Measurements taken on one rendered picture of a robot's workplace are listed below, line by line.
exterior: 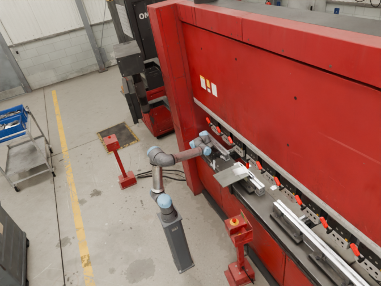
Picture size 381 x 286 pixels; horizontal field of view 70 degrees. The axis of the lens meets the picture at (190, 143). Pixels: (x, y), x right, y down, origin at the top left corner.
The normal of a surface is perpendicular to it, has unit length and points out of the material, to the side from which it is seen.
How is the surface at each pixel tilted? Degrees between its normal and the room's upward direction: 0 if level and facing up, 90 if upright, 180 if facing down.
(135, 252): 0
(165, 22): 90
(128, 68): 90
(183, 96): 90
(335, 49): 90
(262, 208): 0
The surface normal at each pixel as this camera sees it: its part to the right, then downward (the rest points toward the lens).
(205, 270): -0.15, -0.80
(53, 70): 0.44, 0.47
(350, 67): -0.89, 0.37
